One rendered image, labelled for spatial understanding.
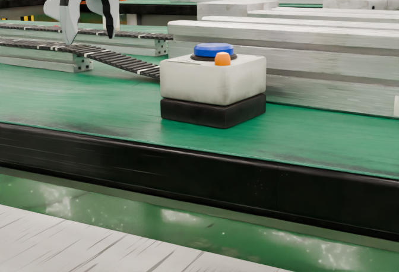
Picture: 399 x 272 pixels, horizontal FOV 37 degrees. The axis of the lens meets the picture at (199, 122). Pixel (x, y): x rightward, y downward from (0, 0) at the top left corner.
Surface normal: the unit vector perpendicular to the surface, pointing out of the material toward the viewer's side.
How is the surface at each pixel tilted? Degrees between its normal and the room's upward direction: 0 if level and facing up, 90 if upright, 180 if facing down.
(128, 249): 0
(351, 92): 90
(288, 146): 0
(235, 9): 90
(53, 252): 0
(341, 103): 90
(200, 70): 90
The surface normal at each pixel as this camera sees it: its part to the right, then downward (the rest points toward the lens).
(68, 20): 0.25, 0.46
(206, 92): -0.57, 0.22
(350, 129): -0.01, -0.97
